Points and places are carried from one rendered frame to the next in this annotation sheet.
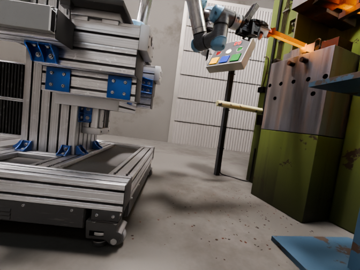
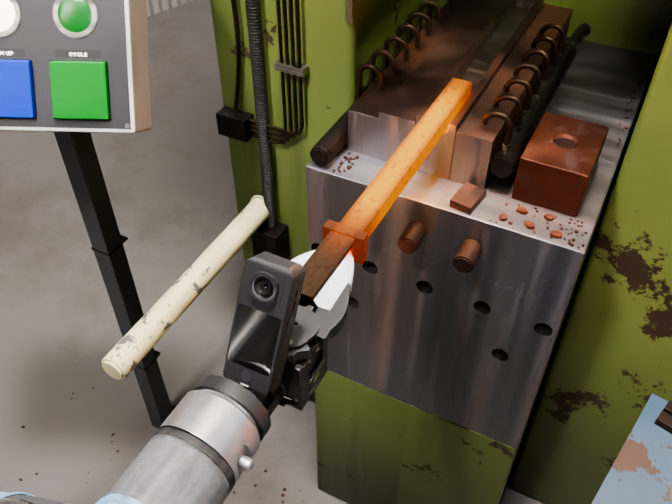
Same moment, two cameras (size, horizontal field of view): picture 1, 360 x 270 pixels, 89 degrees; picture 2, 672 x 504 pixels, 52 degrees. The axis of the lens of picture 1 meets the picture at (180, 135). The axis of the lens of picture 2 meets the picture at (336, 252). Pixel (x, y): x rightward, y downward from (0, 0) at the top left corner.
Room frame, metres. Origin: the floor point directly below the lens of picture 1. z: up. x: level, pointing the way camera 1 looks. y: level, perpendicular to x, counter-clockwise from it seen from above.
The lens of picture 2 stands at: (0.68, -0.08, 1.48)
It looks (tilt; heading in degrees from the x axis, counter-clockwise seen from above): 44 degrees down; 319
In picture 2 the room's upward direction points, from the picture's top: straight up
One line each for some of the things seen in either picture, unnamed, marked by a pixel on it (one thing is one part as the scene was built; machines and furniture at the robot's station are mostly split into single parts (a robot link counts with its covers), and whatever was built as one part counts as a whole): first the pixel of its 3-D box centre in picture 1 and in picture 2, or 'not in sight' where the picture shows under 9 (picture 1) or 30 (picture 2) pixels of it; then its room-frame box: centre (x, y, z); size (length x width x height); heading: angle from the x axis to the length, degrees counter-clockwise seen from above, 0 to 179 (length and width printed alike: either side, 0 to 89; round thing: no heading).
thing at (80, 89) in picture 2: (235, 58); (81, 90); (1.51, -0.36, 1.01); 0.07 x 0.05 x 0.07; 46
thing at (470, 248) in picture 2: (304, 60); (467, 255); (1.04, -0.63, 0.87); 0.04 x 0.03 x 0.03; 111
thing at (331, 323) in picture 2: (260, 24); (319, 315); (1.00, -0.34, 1.00); 0.09 x 0.05 x 0.02; 109
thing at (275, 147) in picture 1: (309, 170); (450, 369); (1.20, -0.88, 0.23); 0.56 x 0.38 x 0.47; 111
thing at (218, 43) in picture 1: (216, 38); not in sight; (0.96, -0.12, 0.89); 0.11 x 0.08 x 0.11; 38
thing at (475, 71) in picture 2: not in sight; (487, 54); (1.23, -0.86, 0.99); 0.42 x 0.05 x 0.01; 111
